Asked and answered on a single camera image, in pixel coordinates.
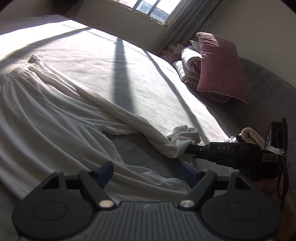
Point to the folded white quilt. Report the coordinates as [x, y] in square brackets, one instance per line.
[189, 64]

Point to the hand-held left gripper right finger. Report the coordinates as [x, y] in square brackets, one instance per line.
[188, 175]

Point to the grey bed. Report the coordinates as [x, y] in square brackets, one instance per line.
[143, 76]

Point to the window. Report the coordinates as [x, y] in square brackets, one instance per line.
[152, 8]

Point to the grey quilted headboard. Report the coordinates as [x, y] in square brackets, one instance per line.
[266, 92]

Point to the small pink cushion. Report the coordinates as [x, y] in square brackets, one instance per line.
[171, 54]

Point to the folded white garment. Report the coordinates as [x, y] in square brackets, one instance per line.
[231, 140]

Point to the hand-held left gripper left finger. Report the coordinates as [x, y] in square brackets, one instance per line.
[105, 172]

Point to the patterned curtain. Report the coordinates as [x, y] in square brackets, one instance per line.
[185, 25]

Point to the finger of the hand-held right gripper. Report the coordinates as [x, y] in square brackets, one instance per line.
[196, 150]

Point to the white pants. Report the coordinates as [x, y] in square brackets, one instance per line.
[57, 129]

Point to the pink pillow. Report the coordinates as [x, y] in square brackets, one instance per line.
[219, 64]

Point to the folded beige garment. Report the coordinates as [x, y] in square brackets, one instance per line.
[252, 136]

